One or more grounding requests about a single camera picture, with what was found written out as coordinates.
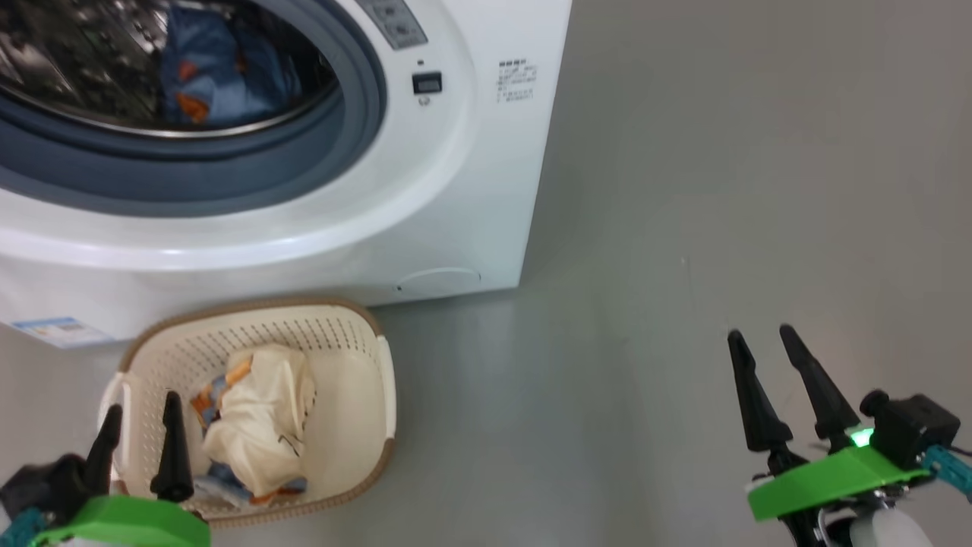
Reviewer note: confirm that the blue white energy label sticker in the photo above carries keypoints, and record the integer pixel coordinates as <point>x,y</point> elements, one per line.
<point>61,331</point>

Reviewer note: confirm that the grey rubber door gasket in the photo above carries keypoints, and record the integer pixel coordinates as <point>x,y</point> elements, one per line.
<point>228,182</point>

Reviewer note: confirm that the round filter cover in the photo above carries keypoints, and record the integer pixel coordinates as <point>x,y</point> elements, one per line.
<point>438,281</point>

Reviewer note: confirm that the cream garment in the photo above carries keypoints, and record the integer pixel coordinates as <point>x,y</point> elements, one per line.
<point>258,425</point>

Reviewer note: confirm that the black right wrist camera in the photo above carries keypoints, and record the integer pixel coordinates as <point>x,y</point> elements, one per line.
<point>911,425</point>

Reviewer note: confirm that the white washing machine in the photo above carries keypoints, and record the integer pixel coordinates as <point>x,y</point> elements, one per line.
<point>456,190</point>

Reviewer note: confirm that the light blue garment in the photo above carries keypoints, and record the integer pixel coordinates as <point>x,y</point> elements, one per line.
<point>220,61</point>

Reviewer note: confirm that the cream perforated laundry basket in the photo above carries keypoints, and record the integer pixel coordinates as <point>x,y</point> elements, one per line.
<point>353,410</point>

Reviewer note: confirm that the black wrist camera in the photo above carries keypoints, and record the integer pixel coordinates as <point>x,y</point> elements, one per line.
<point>911,425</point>
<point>45,482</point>

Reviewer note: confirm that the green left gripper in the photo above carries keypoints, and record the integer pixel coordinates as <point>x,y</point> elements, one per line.
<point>129,524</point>

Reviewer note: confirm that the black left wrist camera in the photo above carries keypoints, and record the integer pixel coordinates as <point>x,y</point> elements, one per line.
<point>45,482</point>

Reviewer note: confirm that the black door lock latch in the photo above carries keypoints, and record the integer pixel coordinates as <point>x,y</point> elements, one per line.
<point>427,83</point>

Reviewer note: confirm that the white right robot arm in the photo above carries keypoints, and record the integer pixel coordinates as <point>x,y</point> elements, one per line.
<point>888,532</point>

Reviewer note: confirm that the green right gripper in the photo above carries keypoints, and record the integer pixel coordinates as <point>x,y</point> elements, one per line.
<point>835,479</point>

